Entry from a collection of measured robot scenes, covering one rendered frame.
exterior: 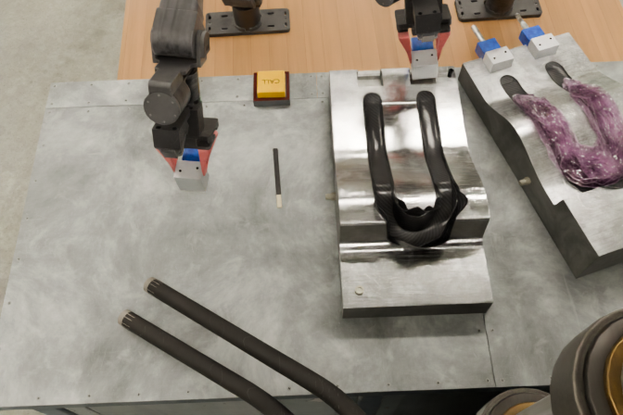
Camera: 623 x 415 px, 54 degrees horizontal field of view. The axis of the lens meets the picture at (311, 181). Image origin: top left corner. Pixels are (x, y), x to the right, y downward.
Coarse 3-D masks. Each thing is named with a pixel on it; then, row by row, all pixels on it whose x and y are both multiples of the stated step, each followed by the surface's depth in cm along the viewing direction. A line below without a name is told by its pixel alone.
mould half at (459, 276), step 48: (336, 96) 125; (384, 96) 125; (336, 144) 120; (336, 192) 117; (432, 192) 109; (480, 192) 109; (384, 240) 111; (480, 240) 112; (384, 288) 108; (432, 288) 108; (480, 288) 108
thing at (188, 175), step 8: (184, 152) 114; (192, 152) 114; (184, 160) 112; (192, 160) 113; (176, 168) 111; (184, 168) 111; (192, 168) 111; (200, 168) 111; (176, 176) 110; (184, 176) 110; (192, 176) 110; (200, 176) 110; (208, 176) 115; (184, 184) 113; (192, 184) 112; (200, 184) 112
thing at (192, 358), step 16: (128, 320) 109; (144, 320) 109; (144, 336) 107; (160, 336) 106; (176, 352) 104; (192, 352) 104; (192, 368) 103; (208, 368) 102; (224, 368) 102; (224, 384) 100; (240, 384) 99
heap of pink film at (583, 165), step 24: (528, 96) 124; (576, 96) 122; (600, 96) 120; (552, 120) 117; (600, 120) 119; (552, 144) 117; (576, 144) 117; (600, 144) 117; (576, 168) 116; (600, 168) 115
